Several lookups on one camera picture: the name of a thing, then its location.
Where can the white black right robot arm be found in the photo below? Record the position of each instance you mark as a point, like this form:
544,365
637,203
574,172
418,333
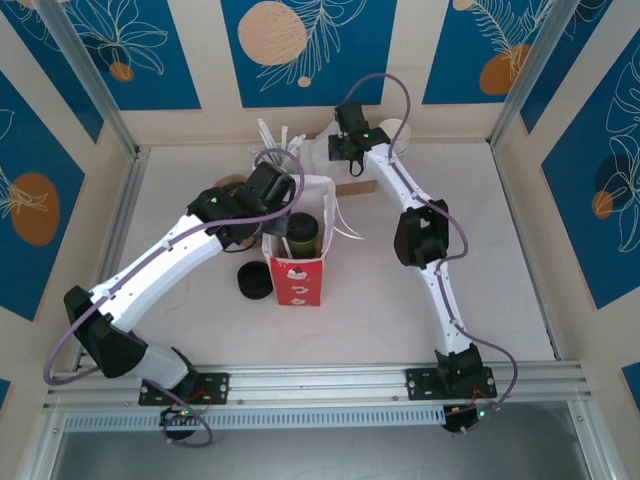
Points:
445,300

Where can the grey metal panel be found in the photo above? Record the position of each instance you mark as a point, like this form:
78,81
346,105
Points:
320,457

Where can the brown cardboard piece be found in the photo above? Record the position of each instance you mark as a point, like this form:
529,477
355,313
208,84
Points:
357,188

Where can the aluminium frame post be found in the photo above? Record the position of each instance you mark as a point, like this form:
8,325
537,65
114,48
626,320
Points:
535,70
90,80

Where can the white wrapped straw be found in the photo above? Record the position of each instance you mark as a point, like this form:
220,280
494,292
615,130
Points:
283,136
266,133
298,142

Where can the white paper napkin pile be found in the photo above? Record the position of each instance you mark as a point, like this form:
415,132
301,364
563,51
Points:
317,147

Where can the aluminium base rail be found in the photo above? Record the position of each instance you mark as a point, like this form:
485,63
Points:
320,380

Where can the brown paper cup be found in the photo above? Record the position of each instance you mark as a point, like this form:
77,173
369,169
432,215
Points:
231,181

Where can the black jar lid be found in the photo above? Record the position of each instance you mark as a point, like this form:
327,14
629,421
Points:
254,281

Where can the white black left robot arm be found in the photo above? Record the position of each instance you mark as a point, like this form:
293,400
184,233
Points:
150,270

